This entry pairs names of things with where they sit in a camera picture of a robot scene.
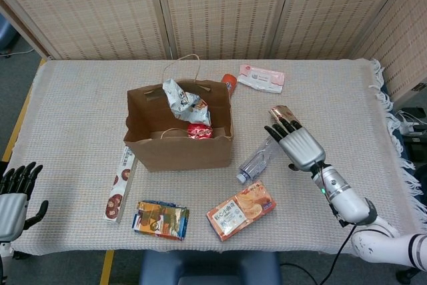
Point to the pink white wipes pack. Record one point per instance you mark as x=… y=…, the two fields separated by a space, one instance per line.
x=262 y=78

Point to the transparent water bottle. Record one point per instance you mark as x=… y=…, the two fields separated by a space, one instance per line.
x=255 y=163

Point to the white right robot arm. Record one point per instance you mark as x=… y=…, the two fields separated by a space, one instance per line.
x=347 y=201

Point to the long white cookie box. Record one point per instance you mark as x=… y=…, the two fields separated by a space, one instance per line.
x=118 y=195

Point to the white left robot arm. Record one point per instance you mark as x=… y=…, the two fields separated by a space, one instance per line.
x=4 y=250

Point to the beige woven tablecloth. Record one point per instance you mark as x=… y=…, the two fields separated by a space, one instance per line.
x=83 y=115

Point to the orange red small object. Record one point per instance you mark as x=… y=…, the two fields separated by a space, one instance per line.
x=230 y=79

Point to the colourful snack packet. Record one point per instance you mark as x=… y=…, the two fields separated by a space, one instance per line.
x=160 y=220

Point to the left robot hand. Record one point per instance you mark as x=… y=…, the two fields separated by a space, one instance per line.
x=13 y=208

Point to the blue padded stool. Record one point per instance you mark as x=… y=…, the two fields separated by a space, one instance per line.
x=200 y=268

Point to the brown paper bag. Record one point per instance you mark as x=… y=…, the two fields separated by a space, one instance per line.
x=173 y=161

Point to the red round snack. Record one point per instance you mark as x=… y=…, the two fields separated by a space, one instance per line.
x=199 y=131

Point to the bamboo folding screen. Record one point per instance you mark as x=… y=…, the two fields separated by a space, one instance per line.
x=217 y=8

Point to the white power strip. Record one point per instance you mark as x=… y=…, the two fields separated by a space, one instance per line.
x=408 y=125

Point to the brown gold snack packet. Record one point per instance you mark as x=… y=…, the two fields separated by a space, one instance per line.
x=278 y=111

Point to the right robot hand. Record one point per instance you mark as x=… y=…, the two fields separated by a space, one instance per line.
x=300 y=148

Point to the orange biscuit package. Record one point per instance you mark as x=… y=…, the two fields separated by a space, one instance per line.
x=240 y=211

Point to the silver crinkled snack bag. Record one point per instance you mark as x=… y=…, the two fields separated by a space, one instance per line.
x=187 y=104

